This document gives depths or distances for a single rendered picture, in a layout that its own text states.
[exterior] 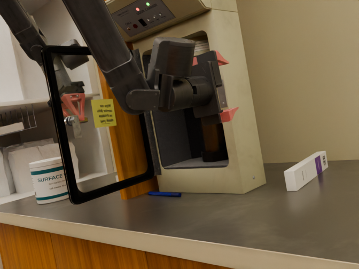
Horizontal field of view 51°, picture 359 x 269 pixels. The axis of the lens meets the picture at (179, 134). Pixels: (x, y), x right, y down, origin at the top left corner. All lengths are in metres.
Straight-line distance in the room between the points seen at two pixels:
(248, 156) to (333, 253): 0.48
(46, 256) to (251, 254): 0.82
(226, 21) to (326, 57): 0.41
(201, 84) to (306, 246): 0.33
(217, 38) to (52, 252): 0.80
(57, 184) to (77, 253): 0.35
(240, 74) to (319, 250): 0.56
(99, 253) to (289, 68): 0.84
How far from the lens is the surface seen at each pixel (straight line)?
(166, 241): 0.77
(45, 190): 1.42
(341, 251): 0.60
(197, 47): 1.06
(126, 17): 1.11
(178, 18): 1.03
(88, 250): 1.08
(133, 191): 1.20
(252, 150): 1.03
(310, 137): 1.35
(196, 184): 1.08
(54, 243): 1.25
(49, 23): 2.50
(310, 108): 1.33
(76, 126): 0.98
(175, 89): 0.66
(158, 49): 0.64
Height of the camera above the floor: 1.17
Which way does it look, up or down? 3 degrees down
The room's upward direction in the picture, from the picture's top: 10 degrees counter-clockwise
